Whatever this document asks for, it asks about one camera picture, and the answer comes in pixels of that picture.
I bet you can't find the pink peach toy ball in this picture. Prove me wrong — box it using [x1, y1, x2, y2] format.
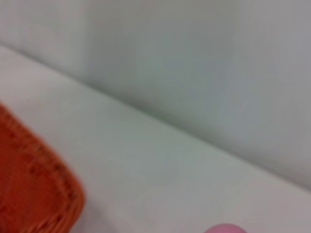
[206, 223, 249, 233]

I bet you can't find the orange woven plastic basket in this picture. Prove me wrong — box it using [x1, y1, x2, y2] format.
[0, 103, 86, 233]

